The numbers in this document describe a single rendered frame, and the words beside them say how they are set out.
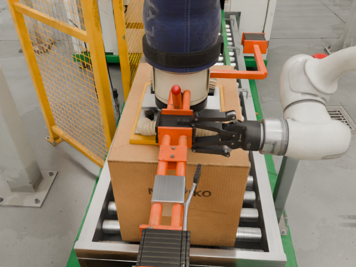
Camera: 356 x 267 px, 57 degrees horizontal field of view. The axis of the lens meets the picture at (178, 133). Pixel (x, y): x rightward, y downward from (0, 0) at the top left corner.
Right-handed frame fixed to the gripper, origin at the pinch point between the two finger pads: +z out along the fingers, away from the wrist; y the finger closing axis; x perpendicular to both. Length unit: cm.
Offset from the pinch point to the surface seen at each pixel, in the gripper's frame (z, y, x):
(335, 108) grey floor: -125, 107, 175
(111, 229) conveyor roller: 24, 55, 8
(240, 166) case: -17.9, 13.0, 2.6
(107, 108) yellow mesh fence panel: 39, 45, 71
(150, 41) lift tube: 8.3, -14.6, 19.4
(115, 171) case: 17.4, 17.7, 2.2
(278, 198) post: -51, 82, 50
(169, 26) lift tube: 3.0, -19.9, 17.0
